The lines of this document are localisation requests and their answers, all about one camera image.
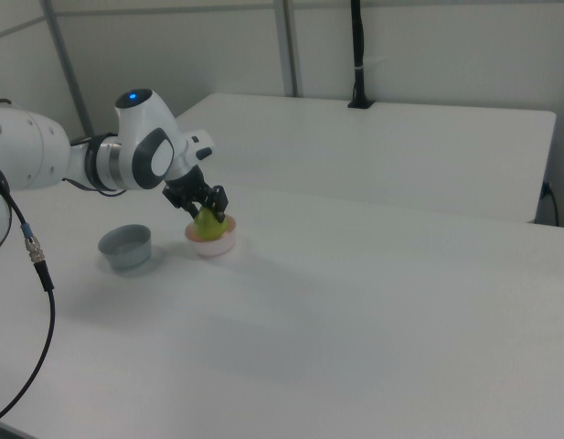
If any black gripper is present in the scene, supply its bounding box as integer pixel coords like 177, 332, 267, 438
161, 166, 230, 224

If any green pear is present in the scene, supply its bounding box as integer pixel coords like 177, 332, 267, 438
193, 206, 229, 242

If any pink bowl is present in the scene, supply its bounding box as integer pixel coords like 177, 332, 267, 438
184, 214, 239, 259

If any grey bowl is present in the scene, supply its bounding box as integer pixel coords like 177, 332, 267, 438
97, 222, 154, 270

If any black cable with metal connector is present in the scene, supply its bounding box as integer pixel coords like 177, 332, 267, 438
0, 148, 58, 426

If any grey partition post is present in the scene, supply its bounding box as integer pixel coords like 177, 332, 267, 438
42, 0, 93, 138
273, 0, 302, 98

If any black camera pole white band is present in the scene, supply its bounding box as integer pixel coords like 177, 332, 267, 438
346, 0, 374, 110

